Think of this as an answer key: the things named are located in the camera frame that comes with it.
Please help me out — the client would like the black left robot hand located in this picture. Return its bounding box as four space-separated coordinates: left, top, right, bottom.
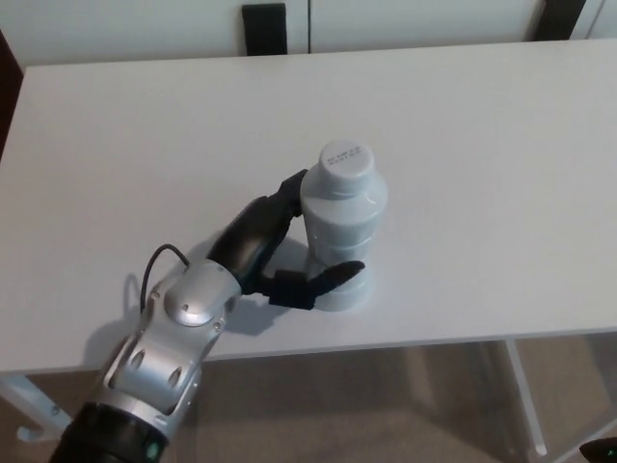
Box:
205 168 365 312

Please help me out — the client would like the white plastic bottle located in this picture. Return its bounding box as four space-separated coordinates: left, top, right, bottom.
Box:
299 138 389 314

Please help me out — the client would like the black right robot hand tip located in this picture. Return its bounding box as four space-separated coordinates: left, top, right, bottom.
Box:
579 437 617 463

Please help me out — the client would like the white table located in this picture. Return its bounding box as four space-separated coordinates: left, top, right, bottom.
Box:
0 38 617 459

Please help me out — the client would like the black chair back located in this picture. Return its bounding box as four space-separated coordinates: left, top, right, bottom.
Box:
534 0 579 41
241 2 289 58

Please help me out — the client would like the dark red panel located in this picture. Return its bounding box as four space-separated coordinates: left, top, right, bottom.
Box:
0 28 25 160

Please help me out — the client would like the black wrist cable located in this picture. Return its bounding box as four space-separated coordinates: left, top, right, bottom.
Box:
140 245 191 314

